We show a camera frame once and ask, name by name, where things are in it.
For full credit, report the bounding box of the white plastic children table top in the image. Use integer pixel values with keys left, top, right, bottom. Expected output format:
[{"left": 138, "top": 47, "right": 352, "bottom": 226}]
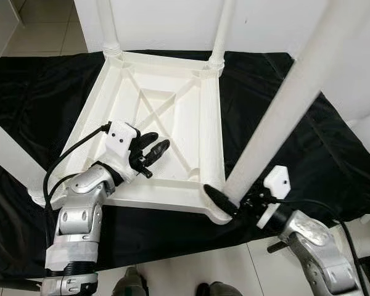
[{"left": 28, "top": 49, "right": 235, "bottom": 226}]

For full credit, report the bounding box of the grey right robot foot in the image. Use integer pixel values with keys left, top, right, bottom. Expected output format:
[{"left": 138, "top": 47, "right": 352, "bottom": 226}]
[{"left": 196, "top": 281, "right": 244, "bottom": 296}]

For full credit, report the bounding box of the grey left robot foot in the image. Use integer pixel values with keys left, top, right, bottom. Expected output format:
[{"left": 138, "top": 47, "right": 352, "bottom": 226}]
[{"left": 111, "top": 266, "right": 150, "bottom": 296}]

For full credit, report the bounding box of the black tablecloth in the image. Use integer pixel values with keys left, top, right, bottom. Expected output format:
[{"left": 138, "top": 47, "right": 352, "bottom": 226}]
[{"left": 0, "top": 49, "right": 370, "bottom": 281}]

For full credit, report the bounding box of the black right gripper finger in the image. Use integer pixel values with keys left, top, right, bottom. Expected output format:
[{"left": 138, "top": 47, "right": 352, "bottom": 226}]
[{"left": 203, "top": 184, "right": 241, "bottom": 218}]

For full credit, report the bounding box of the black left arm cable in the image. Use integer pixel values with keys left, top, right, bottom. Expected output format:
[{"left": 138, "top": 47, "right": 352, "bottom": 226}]
[{"left": 43, "top": 123, "right": 112, "bottom": 213}]

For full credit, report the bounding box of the black metal worktable leg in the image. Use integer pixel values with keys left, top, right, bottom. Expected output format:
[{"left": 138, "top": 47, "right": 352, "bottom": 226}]
[
  {"left": 266, "top": 239, "right": 290, "bottom": 255},
  {"left": 0, "top": 279, "right": 41, "bottom": 292}
]

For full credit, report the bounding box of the white plastic table leg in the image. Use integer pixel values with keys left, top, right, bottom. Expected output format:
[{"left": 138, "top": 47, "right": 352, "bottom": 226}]
[
  {"left": 0, "top": 114, "right": 50, "bottom": 207},
  {"left": 224, "top": 0, "right": 370, "bottom": 207},
  {"left": 96, "top": 0, "right": 123, "bottom": 59},
  {"left": 208, "top": 0, "right": 236, "bottom": 72}
]

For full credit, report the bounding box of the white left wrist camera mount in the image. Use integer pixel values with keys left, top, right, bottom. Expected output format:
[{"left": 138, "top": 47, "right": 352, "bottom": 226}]
[{"left": 102, "top": 121, "right": 139, "bottom": 184}]

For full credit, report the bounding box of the grey robot foot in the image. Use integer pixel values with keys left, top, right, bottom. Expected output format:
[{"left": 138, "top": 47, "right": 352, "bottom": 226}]
[
  {"left": 111, "top": 266, "right": 150, "bottom": 296},
  {"left": 196, "top": 281, "right": 244, "bottom": 296}
]

